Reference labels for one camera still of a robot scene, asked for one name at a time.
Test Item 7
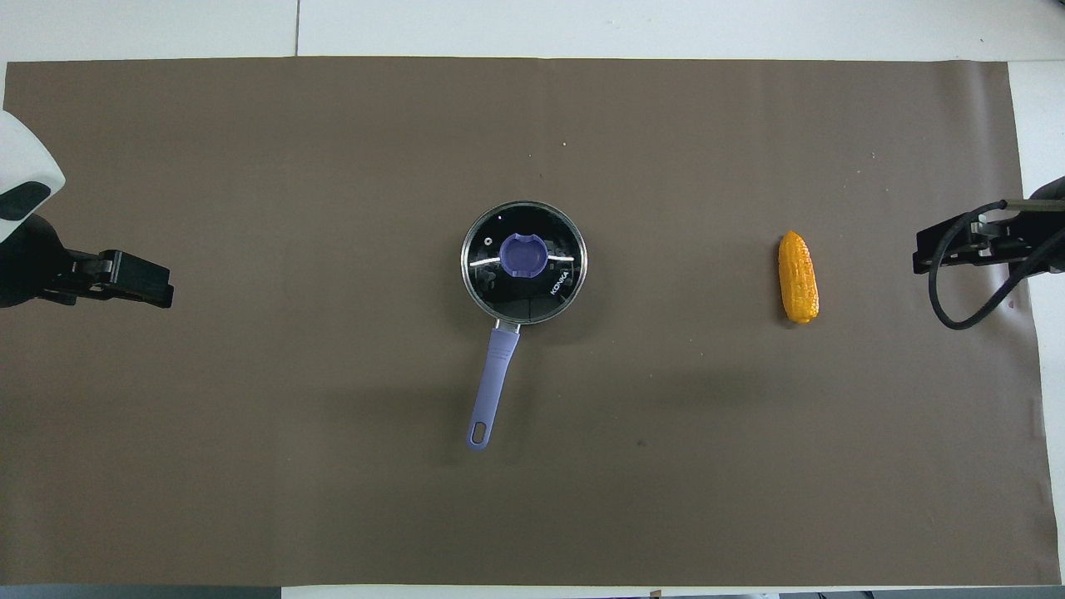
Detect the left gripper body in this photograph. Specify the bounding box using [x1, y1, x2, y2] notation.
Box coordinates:
[0, 214, 107, 309]

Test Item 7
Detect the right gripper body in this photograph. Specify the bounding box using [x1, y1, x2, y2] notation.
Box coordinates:
[1001, 176, 1065, 275]

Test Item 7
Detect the yellow toy corn cob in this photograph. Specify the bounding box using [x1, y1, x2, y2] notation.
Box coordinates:
[778, 230, 820, 325]

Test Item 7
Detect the glass lid purple knob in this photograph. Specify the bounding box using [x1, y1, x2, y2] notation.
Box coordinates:
[460, 200, 588, 325]

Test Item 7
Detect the brown table mat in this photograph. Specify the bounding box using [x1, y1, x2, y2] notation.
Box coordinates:
[0, 56, 1062, 588]

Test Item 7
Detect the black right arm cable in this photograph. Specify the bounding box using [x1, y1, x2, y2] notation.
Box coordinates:
[928, 200, 1065, 331]

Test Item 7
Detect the black pot purple handle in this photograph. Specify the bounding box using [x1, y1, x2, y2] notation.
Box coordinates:
[459, 200, 589, 452]

